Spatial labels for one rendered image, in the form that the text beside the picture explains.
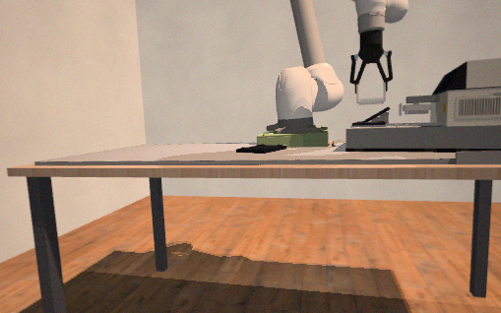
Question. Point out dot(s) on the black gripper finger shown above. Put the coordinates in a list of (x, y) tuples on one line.
[(356, 82), (388, 56)]

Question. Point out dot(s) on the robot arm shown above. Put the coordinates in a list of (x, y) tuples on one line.
[(314, 88)]

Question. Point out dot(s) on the black rectangular frame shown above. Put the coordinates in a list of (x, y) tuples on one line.
[(261, 149)]

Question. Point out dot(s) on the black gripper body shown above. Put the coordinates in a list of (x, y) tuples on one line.
[(371, 41)]

